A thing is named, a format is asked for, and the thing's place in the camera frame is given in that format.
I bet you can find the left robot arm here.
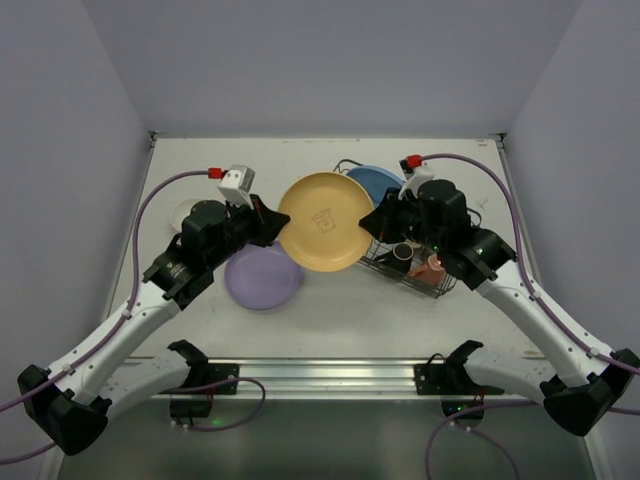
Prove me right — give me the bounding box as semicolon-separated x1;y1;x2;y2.
17;195;290;456

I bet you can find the yellow plate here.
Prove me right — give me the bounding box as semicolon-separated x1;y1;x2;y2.
278;171;374;273

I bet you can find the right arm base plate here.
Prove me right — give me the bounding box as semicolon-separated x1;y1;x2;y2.
413;353;505;396

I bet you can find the aluminium mounting rail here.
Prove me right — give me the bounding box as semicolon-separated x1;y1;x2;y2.
119;355;501;401

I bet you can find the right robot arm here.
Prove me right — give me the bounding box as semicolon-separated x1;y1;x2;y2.
359;180;639;436

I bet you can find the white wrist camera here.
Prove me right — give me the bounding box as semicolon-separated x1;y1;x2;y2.
218;165;255;209
399;155;435;199

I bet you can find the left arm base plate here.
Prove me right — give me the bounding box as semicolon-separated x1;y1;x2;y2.
169;360;241;397

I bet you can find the purple plate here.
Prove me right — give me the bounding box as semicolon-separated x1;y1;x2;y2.
224;242;304;310

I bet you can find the orange bowl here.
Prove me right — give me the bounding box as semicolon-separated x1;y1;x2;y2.
169;198;201;232

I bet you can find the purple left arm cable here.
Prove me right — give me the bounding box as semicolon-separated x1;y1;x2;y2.
0;167;266;464

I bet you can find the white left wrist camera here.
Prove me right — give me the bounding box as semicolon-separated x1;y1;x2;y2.
218;165;255;209

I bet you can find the black wire dish rack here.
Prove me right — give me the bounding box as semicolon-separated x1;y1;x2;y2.
333;159;456;298

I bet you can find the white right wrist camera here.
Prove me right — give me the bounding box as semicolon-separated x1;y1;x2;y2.
399;155;435;199

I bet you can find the pink mug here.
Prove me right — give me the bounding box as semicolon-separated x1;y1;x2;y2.
407;254;446;287

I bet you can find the blue plate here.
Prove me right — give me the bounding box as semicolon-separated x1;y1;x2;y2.
346;165;404;207

